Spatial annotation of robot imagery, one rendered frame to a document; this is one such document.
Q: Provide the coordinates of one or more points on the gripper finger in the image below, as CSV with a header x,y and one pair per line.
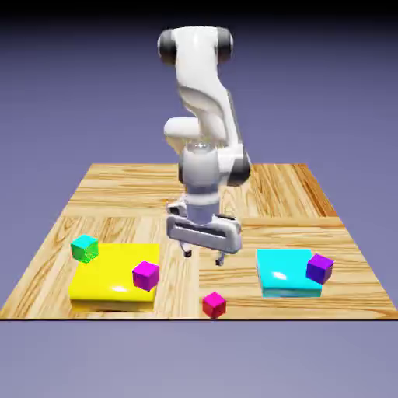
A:
x,y
186,250
220,258

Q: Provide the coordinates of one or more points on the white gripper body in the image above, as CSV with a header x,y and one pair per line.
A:
x,y
203,233

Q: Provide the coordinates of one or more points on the small purple cube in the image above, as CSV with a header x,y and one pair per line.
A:
x,y
319,268

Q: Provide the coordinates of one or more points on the large cyan box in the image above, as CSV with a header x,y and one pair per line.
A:
x,y
284,272

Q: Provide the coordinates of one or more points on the small green cube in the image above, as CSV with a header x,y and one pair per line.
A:
x,y
84,247

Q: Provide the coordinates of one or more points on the large yellow box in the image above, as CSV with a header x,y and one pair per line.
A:
x,y
115,273

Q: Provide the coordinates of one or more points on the small magenta cube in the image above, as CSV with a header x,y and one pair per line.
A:
x,y
145,275

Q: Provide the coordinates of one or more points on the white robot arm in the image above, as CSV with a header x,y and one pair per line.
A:
x,y
199,93

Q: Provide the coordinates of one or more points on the small red cube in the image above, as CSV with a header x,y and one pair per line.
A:
x,y
214,305

